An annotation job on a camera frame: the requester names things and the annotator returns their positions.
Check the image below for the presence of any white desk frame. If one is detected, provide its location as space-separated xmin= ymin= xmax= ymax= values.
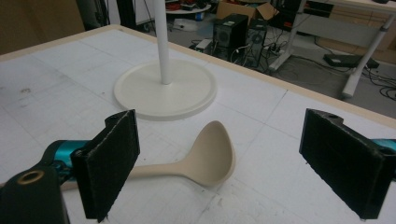
xmin=268 ymin=0 xmax=396 ymax=99

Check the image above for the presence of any black computer tower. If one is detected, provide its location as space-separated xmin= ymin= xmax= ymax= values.
xmin=212 ymin=13 xmax=249 ymax=62

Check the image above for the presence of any white round table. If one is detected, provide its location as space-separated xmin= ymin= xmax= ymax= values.
xmin=164 ymin=0 xmax=213 ymax=16

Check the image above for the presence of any white round-base stand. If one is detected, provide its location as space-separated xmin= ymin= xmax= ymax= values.
xmin=113 ymin=0 xmax=218 ymax=121

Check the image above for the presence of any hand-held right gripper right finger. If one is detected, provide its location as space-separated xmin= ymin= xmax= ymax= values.
xmin=299 ymin=107 xmax=396 ymax=220

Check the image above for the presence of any cardboard box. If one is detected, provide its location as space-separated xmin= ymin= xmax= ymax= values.
xmin=216 ymin=0 xmax=279 ymax=21

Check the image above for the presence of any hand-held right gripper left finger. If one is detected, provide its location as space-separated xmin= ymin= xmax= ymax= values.
xmin=39 ymin=108 xmax=141 ymax=224

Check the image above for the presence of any black flat device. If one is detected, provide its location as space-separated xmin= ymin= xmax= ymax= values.
xmin=322 ymin=53 xmax=381 ymax=70

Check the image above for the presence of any grey computer tower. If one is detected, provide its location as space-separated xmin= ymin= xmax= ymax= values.
xmin=244 ymin=19 xmax=269 ymax=69

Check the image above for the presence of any beige ladle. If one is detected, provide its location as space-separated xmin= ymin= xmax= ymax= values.
xmin=60 ymin=120 xmax=236 ymax=191

